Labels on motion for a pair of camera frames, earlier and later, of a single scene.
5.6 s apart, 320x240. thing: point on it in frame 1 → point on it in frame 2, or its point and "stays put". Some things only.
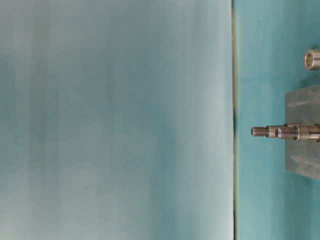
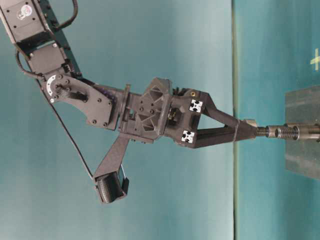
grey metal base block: x=302 y=156 stays put
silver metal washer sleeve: x=312 y=59 → x=252 y=122
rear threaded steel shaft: x=268 y=131 stays put
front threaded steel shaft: x=299 y=132 stays put
